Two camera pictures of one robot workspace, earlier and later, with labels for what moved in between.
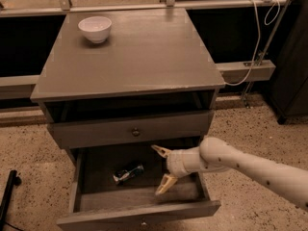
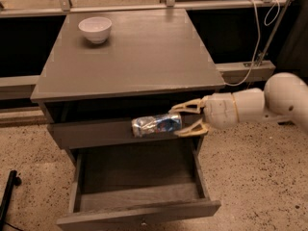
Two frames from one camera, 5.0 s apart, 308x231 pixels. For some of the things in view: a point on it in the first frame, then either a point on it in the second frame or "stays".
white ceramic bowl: [96, 28] stays
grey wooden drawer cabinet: [115, 84] stays
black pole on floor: [12, 180] stays
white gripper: [175, 165] → [219, 111]
